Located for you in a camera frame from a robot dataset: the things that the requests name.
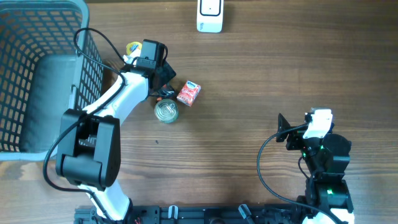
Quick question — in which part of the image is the red juice carton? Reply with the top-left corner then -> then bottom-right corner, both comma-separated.
177,80 -> 201,106

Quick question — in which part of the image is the silver tin can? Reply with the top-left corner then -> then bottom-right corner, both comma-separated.
154,99 -> 179,124

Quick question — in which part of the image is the yellow lidded jar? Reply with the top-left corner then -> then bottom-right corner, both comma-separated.
126,41 -> 142,57

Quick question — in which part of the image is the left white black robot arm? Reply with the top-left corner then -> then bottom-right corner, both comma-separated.
53,40 -> 176,223

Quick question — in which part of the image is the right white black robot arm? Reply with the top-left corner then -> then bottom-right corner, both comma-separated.
263,108 -> 354,223

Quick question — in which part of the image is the white barcode scanner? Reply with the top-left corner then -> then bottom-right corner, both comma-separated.
197,0 -> 224,33

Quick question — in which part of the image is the grey plastic mesh basket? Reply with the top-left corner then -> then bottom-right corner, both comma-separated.
1,1 -> 104,161

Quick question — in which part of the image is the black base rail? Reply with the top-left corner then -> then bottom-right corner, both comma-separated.
74,204 -> 305,224

